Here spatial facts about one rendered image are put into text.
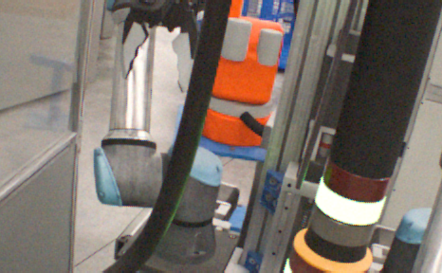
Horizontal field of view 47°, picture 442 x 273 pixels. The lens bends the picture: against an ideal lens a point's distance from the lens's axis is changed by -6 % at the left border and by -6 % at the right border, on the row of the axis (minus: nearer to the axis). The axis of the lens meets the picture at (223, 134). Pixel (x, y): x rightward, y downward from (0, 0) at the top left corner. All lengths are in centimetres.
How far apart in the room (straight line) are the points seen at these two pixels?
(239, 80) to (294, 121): 307
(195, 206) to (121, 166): 17
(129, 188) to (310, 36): 49
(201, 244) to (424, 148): 127
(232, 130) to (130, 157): 326
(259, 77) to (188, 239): 318
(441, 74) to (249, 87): 237
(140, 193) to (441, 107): 140
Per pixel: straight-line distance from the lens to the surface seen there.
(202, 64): 20
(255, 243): 132
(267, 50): 416
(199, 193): 109
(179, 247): 114
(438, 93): 215
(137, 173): 106
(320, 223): 27
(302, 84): 115
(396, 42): 23
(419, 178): 226
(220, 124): 430
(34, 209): 165
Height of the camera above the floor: 172
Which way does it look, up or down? 22 degrees down
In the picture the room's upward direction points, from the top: 11 degrees clockwise
